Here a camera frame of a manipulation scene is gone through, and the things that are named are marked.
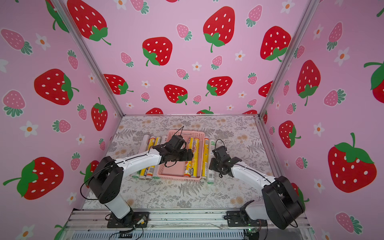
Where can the left aluminium corner post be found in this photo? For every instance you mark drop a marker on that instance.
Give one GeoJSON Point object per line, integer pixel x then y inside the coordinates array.
{"type": "Point", "coordinates": [64, 13]}

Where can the pink perforated plastic basket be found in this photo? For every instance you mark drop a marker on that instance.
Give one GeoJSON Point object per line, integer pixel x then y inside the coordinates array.
{"type": "Point", "coordinates": [176, 172]}

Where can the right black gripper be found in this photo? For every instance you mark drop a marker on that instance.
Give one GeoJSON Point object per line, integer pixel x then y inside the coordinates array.
{"type": "Point", "coordinates": [217, 163]}

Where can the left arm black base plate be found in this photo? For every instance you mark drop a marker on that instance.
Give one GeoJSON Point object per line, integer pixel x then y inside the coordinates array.
{"type": "Point", "coordinates": [139, 219]}

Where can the white green plastic wrap roll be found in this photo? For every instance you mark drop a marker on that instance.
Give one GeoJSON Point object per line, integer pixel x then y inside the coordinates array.
{"type": "Point", "coordinates": [211, 173]}

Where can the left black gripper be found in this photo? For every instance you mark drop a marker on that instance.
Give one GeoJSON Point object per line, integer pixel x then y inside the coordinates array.
{"type": "Point", "coordinates": [185, 157]}

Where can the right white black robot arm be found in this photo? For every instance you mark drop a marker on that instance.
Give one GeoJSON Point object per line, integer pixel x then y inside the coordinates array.
{"type": "Point", "coordinates": [282, 206]}

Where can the aluminium rail frame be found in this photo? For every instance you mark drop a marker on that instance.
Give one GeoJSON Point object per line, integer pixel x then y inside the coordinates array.
{"type": "Point", "coordinates": [180, 224]}

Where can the aluminium corner post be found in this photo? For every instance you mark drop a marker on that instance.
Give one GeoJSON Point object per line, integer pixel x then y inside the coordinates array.
{"type": "Point", "coordinates": [64, 13]}
{"type": "Point", "coordinates": [303, 24]}

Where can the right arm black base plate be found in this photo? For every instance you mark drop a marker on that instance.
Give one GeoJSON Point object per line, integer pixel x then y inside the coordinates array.
{"type": "Point", "coordinates": [241, 219]}

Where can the floral patterned table mat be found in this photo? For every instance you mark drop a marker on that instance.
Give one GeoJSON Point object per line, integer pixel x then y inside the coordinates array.
{"type": "Point", "coordinates": [238, 133]}

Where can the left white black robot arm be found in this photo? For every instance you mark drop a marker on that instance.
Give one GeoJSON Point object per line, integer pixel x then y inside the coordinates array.
{"type": "Point", "coordinates": [106, 180]}

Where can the right aluminium corner post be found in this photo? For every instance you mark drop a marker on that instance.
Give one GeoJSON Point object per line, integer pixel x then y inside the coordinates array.
{"type": "Point", "coordinates": [303, 24]}

